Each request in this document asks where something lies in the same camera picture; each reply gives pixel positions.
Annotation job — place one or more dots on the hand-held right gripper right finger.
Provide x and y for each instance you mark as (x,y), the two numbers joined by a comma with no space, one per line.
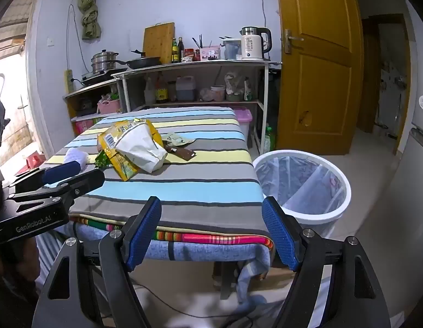
(279,235)

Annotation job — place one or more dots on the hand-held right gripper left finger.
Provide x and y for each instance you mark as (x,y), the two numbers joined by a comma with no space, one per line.
(143,234)

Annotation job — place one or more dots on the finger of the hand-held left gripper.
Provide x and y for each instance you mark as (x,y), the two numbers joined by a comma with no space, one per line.
(59,173)
(85,181)

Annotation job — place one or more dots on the white tissue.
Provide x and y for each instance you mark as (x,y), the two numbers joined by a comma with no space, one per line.
(75,155)

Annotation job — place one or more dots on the dark green wrapper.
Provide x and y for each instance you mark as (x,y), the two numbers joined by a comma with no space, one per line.
(102,160)

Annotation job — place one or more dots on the yellow snack bag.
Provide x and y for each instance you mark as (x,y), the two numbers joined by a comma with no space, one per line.
(112,143)

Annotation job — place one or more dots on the clear plastic bin liner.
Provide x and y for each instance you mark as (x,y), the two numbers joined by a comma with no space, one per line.
(300,181)

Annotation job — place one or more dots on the white paper bag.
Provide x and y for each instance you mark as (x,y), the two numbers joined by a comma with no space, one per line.
(143,150)

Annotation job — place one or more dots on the white plastic bin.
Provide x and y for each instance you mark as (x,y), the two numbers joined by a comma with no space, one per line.
(344,196)

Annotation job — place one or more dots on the brown wrapper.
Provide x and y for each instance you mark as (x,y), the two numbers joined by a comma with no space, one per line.
(182,153)

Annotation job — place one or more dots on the light green wrapper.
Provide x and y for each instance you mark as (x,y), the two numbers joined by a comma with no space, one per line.
(179,140)

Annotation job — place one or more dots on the red plastic stool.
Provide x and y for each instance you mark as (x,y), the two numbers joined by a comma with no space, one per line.
(32,162)

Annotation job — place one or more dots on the colourful striped cloth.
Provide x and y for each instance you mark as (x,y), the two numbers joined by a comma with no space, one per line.
(204,237)

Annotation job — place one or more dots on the pink plastic basket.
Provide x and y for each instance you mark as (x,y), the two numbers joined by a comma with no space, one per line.
(109,107)

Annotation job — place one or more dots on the striped blanket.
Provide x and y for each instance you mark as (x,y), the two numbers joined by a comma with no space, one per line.
(198,177)

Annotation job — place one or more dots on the low wooden shelf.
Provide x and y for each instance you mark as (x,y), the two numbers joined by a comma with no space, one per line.
(92,88)

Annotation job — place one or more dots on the yellow power strip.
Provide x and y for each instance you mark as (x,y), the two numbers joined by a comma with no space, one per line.
(68,80)

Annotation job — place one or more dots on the green plastic bottle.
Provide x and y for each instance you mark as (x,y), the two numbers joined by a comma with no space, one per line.
(269,141)

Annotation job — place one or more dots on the black induction cooker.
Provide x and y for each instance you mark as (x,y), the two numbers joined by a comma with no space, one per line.
(95,78)

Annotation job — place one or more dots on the white plastic bottle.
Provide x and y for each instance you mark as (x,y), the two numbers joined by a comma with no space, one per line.
(149,94)

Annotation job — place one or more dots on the yellow label dark bottle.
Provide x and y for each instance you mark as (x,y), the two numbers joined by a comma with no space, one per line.
(161,92)

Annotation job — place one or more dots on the steel steamer pot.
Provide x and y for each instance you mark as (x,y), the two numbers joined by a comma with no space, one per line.
(104,62)

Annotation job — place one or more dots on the pink lid storage box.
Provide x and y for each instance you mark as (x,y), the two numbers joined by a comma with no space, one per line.
(244,118)

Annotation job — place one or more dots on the black frying pan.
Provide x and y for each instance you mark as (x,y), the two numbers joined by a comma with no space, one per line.
(143,62)

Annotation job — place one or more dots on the yellow wooden door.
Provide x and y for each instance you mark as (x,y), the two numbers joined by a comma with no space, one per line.
(320,92)

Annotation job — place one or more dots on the silver fridge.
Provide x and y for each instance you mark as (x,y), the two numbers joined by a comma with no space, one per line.
(420,177)

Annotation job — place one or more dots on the white plastic tub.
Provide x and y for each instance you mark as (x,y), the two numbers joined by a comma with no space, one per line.
(217,94)

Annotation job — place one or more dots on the crumpled plastic bags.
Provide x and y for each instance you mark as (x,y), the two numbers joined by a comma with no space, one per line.
(237,85)

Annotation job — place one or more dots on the green sauce bottle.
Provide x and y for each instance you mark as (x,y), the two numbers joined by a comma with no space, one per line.
(175,53)

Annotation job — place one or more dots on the wooden cutting board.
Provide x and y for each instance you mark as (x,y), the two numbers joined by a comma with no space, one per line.
(158,42)

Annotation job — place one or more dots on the dark sauce bottle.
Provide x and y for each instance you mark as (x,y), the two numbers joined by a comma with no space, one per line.
(181,53)

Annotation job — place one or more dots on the white shelf unit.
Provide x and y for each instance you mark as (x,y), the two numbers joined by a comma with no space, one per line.
(198,65)

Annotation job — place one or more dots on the green hanging cloth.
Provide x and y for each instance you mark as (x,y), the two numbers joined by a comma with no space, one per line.
(90,13)

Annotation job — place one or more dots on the red sauce jar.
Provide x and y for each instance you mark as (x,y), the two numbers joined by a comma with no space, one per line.
(189,53)

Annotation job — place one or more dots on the pink utensil box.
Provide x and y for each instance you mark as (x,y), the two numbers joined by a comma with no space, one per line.
(209,54)

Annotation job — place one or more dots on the white electric kettle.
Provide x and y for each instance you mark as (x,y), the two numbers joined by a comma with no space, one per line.
(250,46)

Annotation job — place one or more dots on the brown wooden door frame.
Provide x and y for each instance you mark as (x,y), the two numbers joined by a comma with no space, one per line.
(363,75)

